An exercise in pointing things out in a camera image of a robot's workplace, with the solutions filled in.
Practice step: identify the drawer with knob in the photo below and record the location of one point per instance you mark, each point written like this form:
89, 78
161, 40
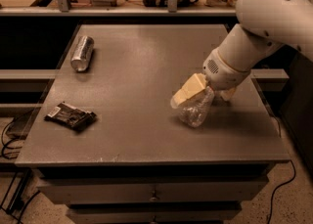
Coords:
98, 191
155, 213

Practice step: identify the grey drawer cabinet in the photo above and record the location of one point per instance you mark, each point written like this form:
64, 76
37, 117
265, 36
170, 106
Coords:
137, 136

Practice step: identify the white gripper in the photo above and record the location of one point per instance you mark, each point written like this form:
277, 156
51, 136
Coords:
224, 73

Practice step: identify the upper drawer with knob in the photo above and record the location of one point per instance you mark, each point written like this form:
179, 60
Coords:
98, 191

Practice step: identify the black device on floor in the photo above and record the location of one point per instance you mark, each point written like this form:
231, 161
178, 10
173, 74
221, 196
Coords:
20, 126

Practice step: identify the lower drawer with knob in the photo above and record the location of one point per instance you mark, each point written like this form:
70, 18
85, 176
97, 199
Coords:
155, 213

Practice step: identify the clear plastic water bottle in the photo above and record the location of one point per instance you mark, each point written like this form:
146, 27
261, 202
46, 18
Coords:
195, 114

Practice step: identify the grey metal shelf rail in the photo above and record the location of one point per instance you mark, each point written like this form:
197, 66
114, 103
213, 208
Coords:
124, 8

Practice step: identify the silver redbull can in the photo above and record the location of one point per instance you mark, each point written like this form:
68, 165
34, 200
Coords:
81, 56

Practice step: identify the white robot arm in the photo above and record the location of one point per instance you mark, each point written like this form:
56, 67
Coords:
264, 27

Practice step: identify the black snack packet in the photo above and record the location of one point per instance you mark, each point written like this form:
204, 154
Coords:
70, 117

